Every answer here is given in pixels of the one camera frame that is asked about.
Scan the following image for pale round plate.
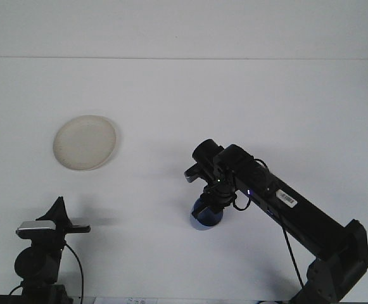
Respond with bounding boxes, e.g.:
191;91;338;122
53;115;119;172

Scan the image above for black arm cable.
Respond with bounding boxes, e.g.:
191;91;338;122
62;241;85;301
232;157;305;289

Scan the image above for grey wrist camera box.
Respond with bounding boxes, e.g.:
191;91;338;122
15;220;57;236
184;163;204;184

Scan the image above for pale blue cup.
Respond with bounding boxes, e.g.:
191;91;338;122
189;194;225;231

